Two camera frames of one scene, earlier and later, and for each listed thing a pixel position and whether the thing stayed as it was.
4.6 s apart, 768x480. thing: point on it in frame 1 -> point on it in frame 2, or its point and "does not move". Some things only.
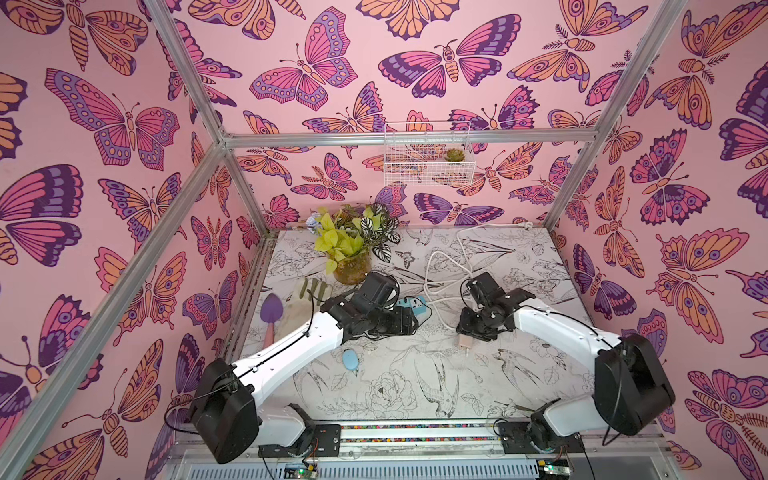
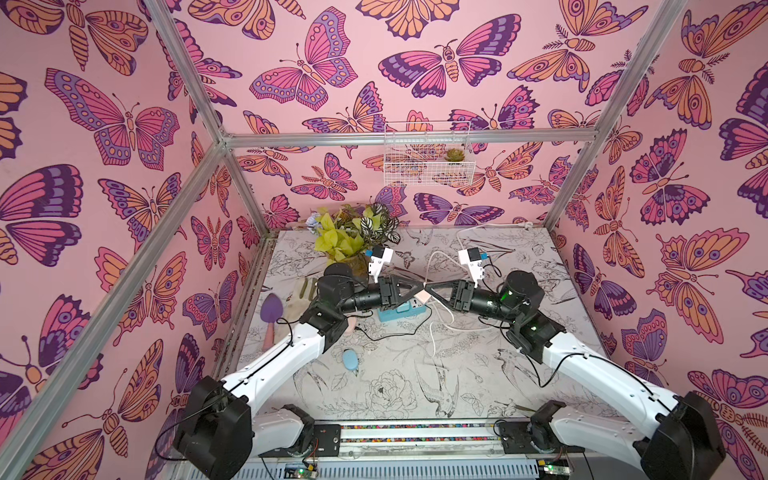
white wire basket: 414,154 does not move
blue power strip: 417,304 does not move
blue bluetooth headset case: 350,359 does not move
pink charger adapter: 465,340 -> 423,296
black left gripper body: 388,322 -> 364,299
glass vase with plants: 351,235 does not move
